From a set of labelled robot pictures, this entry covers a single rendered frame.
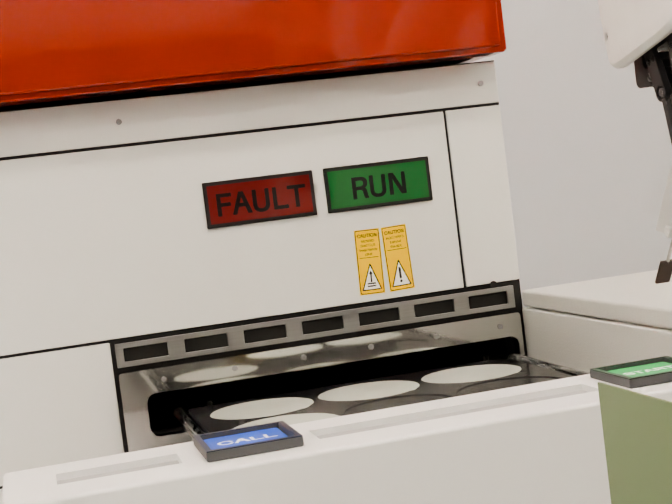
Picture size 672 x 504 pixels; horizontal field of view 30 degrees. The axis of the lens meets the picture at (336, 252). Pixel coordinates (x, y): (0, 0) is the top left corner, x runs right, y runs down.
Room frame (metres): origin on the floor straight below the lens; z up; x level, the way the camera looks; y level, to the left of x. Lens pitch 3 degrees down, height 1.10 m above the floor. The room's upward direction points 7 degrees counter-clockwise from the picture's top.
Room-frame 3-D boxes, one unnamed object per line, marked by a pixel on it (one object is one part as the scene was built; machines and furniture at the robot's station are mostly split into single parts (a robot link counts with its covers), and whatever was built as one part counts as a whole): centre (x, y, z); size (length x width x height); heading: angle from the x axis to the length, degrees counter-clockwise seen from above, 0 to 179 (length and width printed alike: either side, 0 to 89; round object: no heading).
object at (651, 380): (0.79, -0.19, 0.96); 0.06 x 0.06 x 0.01; 14
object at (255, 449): (0.73, 0.07, 0.96); 0.06 x 0.06 x 0.01; 14
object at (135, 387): (1.33, 0.02, 0.89); 0.44 x 0.02 x 0.10; 104
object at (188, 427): (1.08, 0.13, 0.90); 0.37 x 0.01 x 0.01; 14
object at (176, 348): (1.33, 0.02, 0.96); 0.44 x 0.01 x 0.02; 104
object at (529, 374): (1.13, -0.04, 0.90); 0.34 x 0.34 x 0.01; 14
